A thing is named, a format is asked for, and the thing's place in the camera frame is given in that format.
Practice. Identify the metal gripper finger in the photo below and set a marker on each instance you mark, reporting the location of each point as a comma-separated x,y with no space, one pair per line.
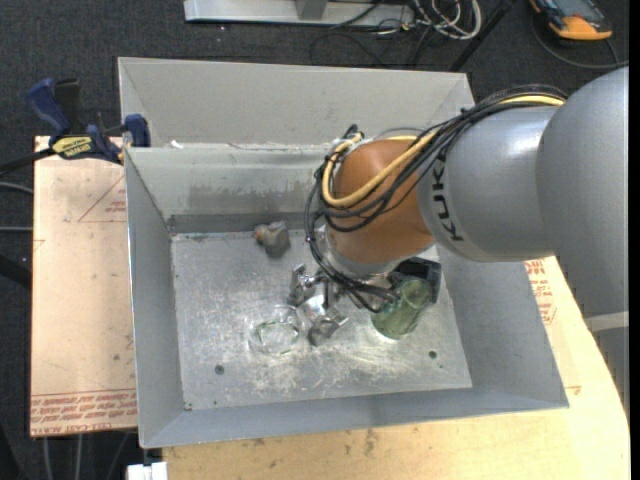
325,328
299,284

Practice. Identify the clear glass dish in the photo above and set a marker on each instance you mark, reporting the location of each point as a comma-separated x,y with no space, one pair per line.
274,337

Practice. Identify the grey metal bin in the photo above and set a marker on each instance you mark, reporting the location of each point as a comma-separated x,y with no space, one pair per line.
225,288

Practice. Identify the green clear glass jar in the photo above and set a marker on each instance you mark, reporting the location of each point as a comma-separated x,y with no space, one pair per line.
400,313

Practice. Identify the brown cardboard board red print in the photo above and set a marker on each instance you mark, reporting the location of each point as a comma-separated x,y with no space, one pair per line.
80,288

